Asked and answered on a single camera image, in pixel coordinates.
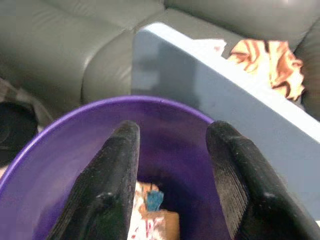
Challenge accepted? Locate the grey leather sofa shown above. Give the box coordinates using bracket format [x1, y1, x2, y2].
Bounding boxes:
[0, 0, 320, 118]

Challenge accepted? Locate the light blue table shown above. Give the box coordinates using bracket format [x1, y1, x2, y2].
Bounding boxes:
[130, 22, 320, 222]

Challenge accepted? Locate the purple plastic rubbish bin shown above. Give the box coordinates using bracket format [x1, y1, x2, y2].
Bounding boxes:
[0, 95, 232, 240]

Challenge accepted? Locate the white red-print paper scrap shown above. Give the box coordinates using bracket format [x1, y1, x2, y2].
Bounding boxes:
[197, 38, 227, 54]

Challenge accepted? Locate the white printed trash wrapper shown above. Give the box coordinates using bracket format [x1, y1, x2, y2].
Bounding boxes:
[128, 181, 181, 240]

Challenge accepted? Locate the orange crumpled wrapper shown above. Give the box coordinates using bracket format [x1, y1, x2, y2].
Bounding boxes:
[226, 39, 306, 101]

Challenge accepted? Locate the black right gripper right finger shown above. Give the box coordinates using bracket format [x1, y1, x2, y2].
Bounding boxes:
[205, 120, 320, 240]

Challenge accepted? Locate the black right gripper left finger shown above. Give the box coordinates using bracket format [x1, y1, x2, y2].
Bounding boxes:
[46, 120, 141, 240]

